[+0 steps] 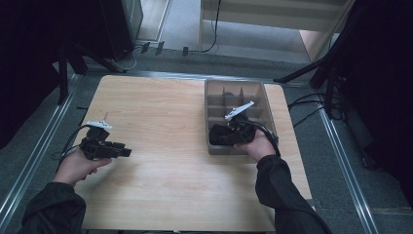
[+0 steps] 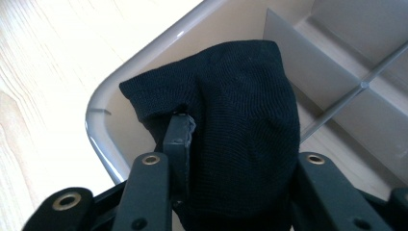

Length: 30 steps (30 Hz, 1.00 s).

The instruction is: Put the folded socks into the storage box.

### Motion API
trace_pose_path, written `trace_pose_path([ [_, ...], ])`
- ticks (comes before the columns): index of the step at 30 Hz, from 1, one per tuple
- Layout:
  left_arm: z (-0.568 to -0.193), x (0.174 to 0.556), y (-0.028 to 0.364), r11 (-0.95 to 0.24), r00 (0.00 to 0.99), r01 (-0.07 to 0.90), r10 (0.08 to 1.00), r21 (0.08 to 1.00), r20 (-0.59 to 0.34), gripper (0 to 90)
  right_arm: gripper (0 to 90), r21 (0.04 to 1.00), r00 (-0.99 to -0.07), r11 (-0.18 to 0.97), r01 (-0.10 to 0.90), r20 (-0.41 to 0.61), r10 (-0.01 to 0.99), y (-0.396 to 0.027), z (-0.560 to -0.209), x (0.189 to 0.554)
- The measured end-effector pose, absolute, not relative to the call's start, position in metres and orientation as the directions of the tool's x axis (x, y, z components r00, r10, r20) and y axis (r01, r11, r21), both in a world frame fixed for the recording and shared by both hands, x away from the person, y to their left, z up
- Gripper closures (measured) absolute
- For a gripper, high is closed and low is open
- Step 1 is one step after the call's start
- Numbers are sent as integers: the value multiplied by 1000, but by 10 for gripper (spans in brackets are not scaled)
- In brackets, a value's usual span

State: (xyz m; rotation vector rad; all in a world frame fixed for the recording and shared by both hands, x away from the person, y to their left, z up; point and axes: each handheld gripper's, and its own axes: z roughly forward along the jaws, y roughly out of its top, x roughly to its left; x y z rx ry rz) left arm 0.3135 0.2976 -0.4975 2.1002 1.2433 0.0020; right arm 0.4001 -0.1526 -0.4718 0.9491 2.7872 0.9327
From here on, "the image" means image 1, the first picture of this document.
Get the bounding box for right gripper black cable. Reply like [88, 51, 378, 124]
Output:
[242, 120, 281, 158]

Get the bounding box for black floor cables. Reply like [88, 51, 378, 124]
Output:
[286, 93, 327, 129]

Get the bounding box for person's right hand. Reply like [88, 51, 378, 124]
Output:
[233, 129, 277, 163]

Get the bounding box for black tripod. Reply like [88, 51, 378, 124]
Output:
[273, 0, 361, 120]

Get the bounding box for metal floor rail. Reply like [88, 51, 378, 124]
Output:
[0, 73, 82, 222]
[316, 94, 379, 234]

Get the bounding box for light wooden shelf frame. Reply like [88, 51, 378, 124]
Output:
[198, 0, 355, 62]

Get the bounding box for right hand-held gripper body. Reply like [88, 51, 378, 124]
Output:
[224, 100, 260, 145]

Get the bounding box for person's left hand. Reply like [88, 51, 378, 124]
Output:
[53, 148, 113, 188]

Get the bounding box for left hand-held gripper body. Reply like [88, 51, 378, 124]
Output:
[79, 120, 115, 161]

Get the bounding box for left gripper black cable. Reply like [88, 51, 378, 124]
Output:
[52, 124, 94, 174]

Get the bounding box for white floor cable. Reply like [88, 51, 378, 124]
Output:
[111, 45, 144, 72]

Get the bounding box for black hanging cable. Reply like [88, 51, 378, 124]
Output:
[188, 0, 222, 54]

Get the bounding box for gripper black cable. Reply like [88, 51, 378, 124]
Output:
[52, 124, 94, 174]
[242, 120, 281, 158]

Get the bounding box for black metal stand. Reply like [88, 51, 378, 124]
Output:
[56, 38, 128, 105]

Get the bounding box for black curtain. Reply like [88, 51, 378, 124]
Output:
[0, 0, 134, 149]
[337, 0, 413, 209]

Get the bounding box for grey divided organizer box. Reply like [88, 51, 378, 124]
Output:
[204, 78, 280, 156]

